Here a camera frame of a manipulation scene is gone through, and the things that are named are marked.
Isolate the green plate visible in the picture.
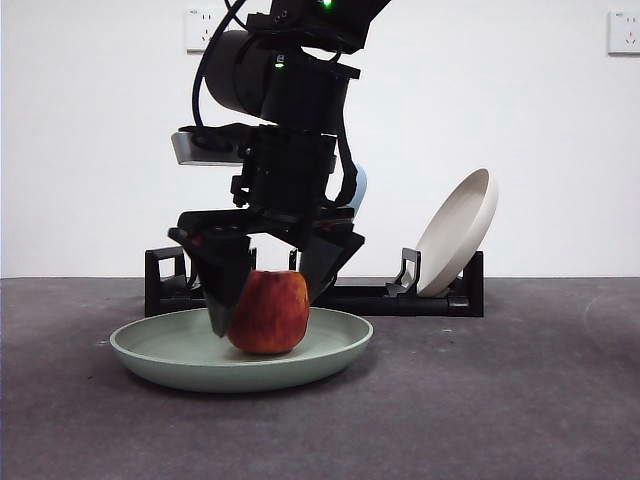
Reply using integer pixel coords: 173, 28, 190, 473
109, 307, 375, 394

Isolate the beige plate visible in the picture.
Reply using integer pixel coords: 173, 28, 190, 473
414, 168, 500, 297

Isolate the black plate rack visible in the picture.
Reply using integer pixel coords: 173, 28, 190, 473
144, 247, 485, 319

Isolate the white wall socket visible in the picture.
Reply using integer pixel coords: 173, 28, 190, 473
185, 8, 222, 54
606, 10, 640, 56

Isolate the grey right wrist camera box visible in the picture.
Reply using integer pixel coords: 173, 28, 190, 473
170, 124, 245, 167

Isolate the blue plate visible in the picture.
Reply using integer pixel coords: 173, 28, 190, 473
347, 163, 370, 214

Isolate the red apple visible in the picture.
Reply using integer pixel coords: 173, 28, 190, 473
227, 269, 311, 355

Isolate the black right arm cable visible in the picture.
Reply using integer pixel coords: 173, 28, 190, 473
191, 0, 254, 132

